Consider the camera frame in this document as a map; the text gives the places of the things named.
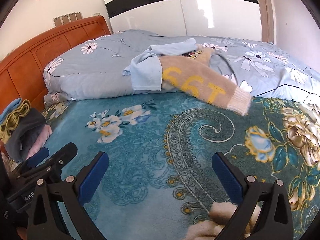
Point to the orange wooden headboard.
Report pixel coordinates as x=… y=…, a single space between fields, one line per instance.
x=37 y=52

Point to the light blue printed shirt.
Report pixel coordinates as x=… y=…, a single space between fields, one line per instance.
x=145 y=72

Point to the olive knit sweater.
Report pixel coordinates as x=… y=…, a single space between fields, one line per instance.
x=12 y=125

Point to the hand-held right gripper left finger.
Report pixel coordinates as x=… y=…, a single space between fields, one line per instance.
x=93 y=175

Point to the wall switch panel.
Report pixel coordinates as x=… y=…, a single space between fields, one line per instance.
x=67 y=18

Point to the teal floral blanket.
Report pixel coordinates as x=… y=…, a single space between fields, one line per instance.
x=150 y=140

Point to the folded pink garment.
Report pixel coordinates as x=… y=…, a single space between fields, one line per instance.
x=42 y=137

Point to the pale door frame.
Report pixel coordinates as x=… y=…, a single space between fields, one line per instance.
x=265 y=10

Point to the light blue floral quilt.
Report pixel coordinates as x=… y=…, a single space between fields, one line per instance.
x=100 y=62

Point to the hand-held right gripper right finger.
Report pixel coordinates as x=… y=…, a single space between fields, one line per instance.
x=227 y=177

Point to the white and black wardrobe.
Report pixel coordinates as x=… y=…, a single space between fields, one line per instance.
x=150 y=12

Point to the beige sweater with yellow print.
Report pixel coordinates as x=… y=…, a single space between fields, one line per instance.
x=200 y=85

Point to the dark grey fleece garment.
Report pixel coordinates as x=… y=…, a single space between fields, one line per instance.
x=27 y=130

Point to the folded blue garment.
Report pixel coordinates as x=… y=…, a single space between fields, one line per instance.
x=12 y=108

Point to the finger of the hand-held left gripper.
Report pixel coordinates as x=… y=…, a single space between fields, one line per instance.
x=62 y=155
x=37 y=158

